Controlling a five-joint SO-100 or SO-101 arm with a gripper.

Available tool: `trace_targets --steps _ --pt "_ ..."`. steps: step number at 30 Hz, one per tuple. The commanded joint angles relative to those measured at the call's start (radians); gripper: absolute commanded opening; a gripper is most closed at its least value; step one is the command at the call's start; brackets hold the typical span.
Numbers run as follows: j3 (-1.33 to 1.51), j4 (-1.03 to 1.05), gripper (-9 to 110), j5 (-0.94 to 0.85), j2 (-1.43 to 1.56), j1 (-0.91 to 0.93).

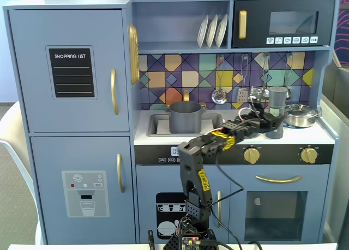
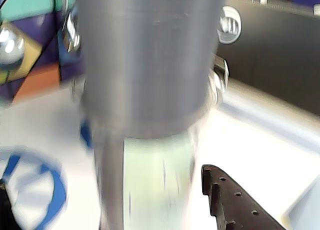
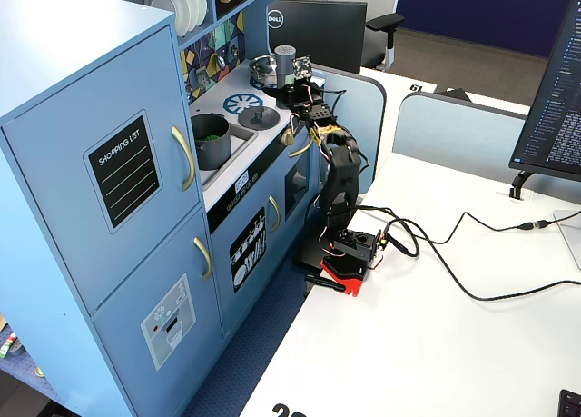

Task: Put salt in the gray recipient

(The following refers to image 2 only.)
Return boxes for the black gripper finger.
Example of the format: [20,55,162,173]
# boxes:
[0,177,14,230]
[201,164,289,230]

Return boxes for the black Dell monitor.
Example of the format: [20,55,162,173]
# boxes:
[214,0,320,117]

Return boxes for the toy metal ladle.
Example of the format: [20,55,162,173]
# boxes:
[0,23,26,71]

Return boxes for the toy metal hanging utensil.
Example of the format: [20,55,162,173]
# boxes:
[61,8,82,54]

